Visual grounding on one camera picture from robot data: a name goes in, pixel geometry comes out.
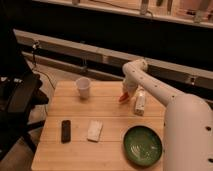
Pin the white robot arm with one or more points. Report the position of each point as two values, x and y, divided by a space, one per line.
188 121

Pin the black office chair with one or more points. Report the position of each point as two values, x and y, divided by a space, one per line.
19 94

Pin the white paper cup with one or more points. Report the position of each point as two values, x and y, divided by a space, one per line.
83 87

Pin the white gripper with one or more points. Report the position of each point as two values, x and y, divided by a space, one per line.
129 88

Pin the black remote control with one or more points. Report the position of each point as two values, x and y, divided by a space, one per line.
66 131

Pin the red orange pepper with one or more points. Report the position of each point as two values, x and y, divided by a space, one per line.
124 97

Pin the green bowl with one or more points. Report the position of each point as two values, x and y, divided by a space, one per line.
142 146

